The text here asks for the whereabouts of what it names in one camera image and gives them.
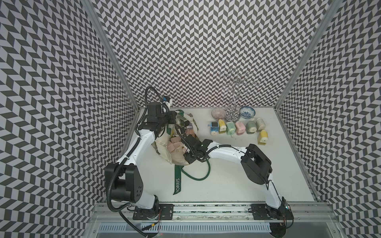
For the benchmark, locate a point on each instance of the pink pencil sharpener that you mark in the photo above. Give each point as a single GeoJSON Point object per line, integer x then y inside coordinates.
{"type": "Point", "coordinates": [175, 143]}
{"type": "Point", "coordinates": [240, 128]}

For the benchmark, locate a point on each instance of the cream tote bag green handles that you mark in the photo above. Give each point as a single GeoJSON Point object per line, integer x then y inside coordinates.
{"type": "Point", "coordinates": [176, 158]}

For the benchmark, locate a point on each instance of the clear glass mug tree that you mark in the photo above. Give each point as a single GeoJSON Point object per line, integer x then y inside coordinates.
{"type": "Point", "coordinates": [236, 84]}

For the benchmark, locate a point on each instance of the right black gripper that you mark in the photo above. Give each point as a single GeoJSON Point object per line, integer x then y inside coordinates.
{"type": "Point", "coordinates": [187, 157]}

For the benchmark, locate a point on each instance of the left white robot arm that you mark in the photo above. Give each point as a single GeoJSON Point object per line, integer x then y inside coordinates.
{"type": "Point", "coordinates": [123, 182]}

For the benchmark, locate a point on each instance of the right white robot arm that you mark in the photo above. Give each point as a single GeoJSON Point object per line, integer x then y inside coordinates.
{"type": "Point", "coordinates": [257, 167]}

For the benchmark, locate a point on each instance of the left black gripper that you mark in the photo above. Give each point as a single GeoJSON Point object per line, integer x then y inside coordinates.
{"type": "Point", "coordinates": [171, 114]}

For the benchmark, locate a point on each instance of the blue pencil sharpener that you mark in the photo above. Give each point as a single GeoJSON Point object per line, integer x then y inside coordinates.
{"type": "Point", "coordinates": [214, 128]}

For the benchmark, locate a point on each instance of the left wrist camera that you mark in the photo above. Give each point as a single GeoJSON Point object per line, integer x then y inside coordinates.
{"type": "Point", "coordinates": [159, 112]}

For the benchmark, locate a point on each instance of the blue white ceramic bowl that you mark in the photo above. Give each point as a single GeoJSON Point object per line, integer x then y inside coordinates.
{"type": "Point", "coordinates": [247, 112]}

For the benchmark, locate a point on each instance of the cream pencil sharpener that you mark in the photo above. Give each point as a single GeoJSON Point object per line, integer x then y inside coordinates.
{"type": "Point", "coordinates": [260, 124]}

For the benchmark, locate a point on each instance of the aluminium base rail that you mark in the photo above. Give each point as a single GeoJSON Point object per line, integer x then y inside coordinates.
{"type": "Point", "coordinates": [219, 219]}

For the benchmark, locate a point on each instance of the pink ceramic bowl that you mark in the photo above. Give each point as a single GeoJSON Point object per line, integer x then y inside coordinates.
{"type": "Point", "coordinates": [218, 114]}

